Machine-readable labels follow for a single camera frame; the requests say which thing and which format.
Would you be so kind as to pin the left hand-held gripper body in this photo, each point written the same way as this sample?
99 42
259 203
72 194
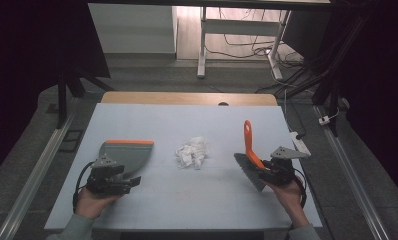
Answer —
103 180

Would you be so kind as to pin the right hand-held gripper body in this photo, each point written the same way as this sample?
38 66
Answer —
280 170

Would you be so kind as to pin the grey dustpan with orange edge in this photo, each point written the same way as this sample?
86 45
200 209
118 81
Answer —
133 155

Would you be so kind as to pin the pile of white paper scraps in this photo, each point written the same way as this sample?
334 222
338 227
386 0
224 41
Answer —
192 153

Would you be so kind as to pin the person's left hand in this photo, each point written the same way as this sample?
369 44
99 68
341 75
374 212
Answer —
93 205

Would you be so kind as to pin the person's right hand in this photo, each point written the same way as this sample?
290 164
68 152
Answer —
288 196

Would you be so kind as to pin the white power strip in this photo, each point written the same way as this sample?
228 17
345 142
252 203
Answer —
302 146

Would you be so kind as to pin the black floor plate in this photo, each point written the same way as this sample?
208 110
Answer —
71 141

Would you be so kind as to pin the small white adaptor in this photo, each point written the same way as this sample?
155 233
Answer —
324 120

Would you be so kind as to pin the pale blue board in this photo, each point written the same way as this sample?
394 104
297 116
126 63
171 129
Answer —
200 123

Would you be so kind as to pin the black tripod stand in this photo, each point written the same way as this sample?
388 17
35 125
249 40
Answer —
62 100

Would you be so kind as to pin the wooden table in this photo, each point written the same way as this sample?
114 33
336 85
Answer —
173 98

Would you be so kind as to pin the black metal stand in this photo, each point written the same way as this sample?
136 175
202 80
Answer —
333 76

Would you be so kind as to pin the black curtain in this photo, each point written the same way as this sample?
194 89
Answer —
380 83
27 66

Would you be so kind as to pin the white cabinet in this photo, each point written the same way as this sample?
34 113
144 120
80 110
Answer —
133 30

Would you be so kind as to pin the aluminium floor rail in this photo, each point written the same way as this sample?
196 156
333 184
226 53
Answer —
353 186
33 176

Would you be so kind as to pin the white desk frame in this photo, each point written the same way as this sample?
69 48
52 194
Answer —
240 27

